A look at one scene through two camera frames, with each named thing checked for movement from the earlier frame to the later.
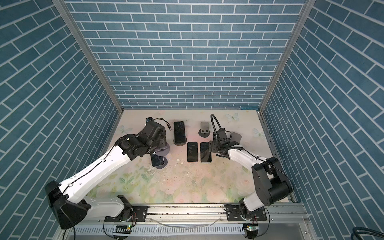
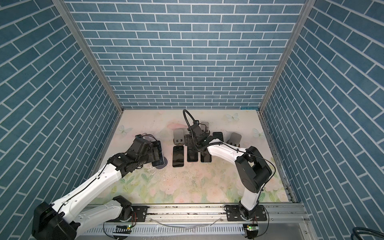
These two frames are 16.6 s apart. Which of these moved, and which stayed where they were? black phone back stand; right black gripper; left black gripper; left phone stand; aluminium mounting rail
Moved: black phone back stand; right black gripper; left black gripper
Stayed: left phone stand; aluminium mounting rail
